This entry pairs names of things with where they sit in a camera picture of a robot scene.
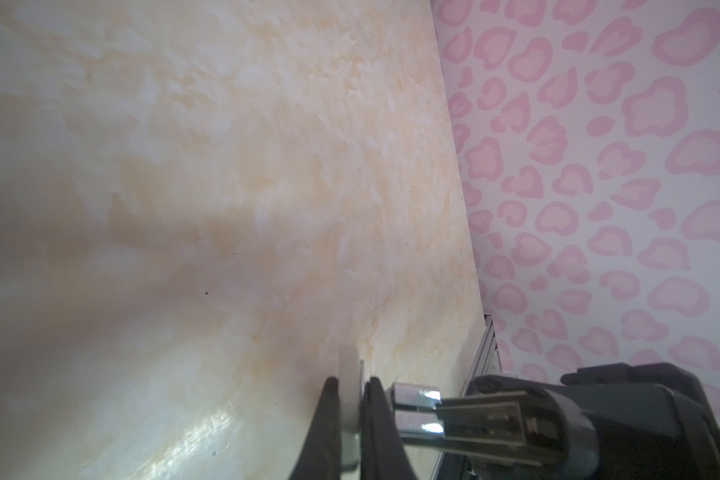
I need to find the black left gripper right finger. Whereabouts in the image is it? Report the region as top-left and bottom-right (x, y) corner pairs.
(360, 377), (417, 480)

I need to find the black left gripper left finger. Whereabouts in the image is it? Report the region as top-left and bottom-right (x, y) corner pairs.
(289, 377), (342, 480)

